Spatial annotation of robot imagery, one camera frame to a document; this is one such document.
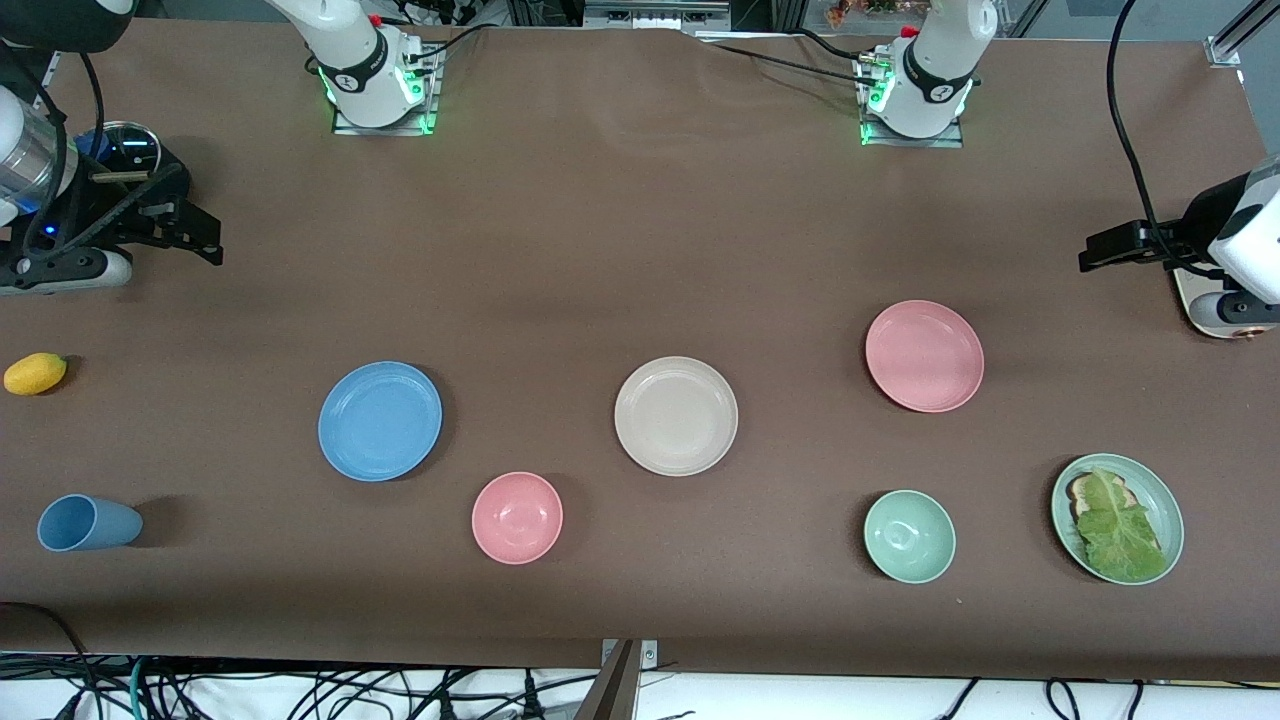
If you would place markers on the dark camera mount post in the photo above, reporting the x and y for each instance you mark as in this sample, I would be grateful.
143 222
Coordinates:
610 695

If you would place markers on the pink plate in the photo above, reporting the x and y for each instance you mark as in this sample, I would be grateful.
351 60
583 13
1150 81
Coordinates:
925 356

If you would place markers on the green lettuce leaf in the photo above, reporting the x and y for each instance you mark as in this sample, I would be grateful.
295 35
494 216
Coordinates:
1120 540

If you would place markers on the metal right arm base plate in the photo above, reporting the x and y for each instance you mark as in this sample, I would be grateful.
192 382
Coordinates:
350 127

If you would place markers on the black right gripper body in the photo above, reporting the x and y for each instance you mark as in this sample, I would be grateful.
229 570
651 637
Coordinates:
100 212

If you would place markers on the toast bread slice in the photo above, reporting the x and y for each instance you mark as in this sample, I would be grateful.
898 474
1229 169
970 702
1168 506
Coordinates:
1078 490

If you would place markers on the beige plate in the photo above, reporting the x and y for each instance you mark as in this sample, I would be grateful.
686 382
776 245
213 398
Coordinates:
676 416

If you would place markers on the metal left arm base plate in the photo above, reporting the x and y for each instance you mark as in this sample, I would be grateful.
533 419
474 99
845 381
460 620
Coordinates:
940 142

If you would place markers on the grey metal device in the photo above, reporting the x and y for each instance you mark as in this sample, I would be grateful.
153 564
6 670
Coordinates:
655 14

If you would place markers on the pink bowl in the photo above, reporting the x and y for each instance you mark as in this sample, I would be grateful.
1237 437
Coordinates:
517 518

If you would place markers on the green plate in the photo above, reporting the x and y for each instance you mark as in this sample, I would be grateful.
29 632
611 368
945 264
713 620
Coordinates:
1162 500

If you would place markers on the blue plate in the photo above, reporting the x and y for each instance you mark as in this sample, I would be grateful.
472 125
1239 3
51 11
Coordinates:
380 421

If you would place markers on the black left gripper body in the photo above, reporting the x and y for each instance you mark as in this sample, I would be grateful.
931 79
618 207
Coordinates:
1192 232

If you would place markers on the blue cup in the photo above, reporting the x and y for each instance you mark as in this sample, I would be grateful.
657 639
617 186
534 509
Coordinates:
95 525

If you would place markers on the aluminium frame profile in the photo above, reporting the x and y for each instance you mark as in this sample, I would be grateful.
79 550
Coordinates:
1235 40

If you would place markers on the green bowl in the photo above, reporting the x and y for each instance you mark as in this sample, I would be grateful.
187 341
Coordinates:
909 536

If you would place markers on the silver metal bracket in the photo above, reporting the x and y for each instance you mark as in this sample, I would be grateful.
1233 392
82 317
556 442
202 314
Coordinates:
648 652

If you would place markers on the yellow lemon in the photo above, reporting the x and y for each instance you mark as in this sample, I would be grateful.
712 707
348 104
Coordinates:
35 374

